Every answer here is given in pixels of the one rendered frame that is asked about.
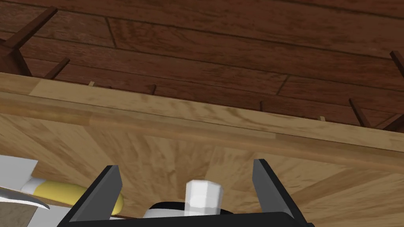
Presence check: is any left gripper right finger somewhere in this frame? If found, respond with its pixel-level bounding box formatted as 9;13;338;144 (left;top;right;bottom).
252;159;308;223

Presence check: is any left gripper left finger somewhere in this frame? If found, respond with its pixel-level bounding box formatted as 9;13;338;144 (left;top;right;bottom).
64;165;123;223

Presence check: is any white capped bottle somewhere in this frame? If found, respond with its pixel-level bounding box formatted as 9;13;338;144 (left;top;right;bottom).
142;179;234;219

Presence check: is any silver curved blade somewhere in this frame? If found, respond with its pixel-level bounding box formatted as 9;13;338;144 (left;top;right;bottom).
0;187;51;210

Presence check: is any light wooden table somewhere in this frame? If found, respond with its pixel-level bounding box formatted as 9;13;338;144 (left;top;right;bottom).
0;72;404;227

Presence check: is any dark wooden chair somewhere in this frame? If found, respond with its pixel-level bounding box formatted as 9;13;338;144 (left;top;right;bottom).
0;6;71;80
348;50;404;133

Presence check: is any yellow handled white utensil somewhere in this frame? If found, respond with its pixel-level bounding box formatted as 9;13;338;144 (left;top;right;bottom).
0;154;125;216

